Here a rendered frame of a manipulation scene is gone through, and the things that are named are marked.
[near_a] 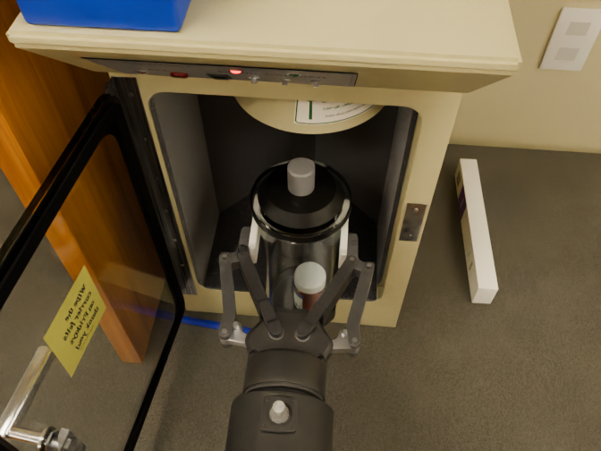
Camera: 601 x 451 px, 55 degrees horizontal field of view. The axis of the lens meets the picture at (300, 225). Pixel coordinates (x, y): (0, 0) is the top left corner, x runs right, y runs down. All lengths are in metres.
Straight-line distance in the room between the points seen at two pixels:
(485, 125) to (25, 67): 0.85
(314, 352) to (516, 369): 0.42
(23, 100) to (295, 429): 0.35
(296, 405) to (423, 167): 0.27
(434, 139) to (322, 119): 0.11
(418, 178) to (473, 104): 0.53
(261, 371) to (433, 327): 0.43
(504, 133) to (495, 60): 0.81
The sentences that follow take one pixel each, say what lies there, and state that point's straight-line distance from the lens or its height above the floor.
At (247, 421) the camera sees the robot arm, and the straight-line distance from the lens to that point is 0.50.
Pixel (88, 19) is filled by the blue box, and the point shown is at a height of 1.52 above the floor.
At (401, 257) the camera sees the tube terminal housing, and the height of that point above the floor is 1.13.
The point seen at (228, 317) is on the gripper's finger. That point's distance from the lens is 0.57.
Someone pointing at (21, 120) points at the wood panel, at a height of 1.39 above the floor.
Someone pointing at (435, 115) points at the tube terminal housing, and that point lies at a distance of 0.55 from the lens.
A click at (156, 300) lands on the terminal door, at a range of 0.73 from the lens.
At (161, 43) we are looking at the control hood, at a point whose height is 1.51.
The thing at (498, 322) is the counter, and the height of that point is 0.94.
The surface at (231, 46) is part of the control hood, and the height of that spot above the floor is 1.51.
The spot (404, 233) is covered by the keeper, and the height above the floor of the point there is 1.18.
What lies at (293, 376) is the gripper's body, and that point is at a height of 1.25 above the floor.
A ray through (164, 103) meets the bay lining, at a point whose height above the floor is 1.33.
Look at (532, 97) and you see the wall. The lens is 1.14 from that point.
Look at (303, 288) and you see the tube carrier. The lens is 0.67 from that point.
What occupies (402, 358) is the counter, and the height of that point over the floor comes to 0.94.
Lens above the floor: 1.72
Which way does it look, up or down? 53 degrees down
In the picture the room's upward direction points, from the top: straight up
